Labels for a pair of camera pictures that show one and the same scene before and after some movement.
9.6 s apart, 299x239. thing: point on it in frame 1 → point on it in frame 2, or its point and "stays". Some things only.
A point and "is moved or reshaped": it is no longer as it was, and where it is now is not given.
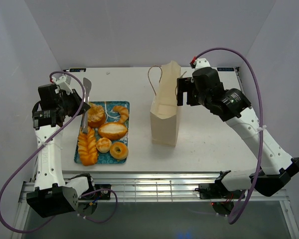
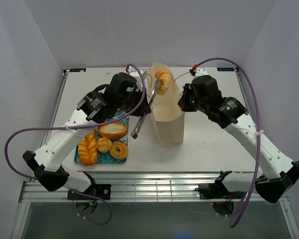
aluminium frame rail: (154, 186) stays
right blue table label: (225, 69) stays
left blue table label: (77, 69) stays
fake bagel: (118, 151) stays
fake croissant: (123, 111) is moved or reshaped
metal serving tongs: (87, 86) → (158, 82)
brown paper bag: (165, 115) is moved or reshaped
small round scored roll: (103, 145) stays
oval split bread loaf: (111, 130) stays
